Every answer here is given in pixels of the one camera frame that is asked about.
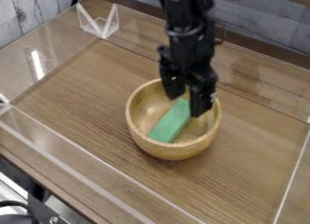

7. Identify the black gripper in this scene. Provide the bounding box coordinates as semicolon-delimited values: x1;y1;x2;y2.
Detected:
158;25;218;117

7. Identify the green rectangular block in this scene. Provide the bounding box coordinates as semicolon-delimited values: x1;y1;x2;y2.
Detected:
148;99;190;143

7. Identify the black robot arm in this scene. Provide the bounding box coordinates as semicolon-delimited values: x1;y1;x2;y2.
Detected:
158;0;218;117

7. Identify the wooden bowl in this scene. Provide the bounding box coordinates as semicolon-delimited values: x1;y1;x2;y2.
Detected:
126;79;223;161

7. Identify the clear acrylic corner bracket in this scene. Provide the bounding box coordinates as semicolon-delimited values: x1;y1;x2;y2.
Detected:
76;4;119;39

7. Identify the clear acrylic tray wall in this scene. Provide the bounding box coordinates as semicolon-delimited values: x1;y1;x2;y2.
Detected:
0;6;310;224

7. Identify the black metal stand bracket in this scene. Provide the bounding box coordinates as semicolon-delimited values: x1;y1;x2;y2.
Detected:
28;194;68;224

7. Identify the black cable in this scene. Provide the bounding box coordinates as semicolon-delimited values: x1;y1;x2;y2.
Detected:
0;200;32;217

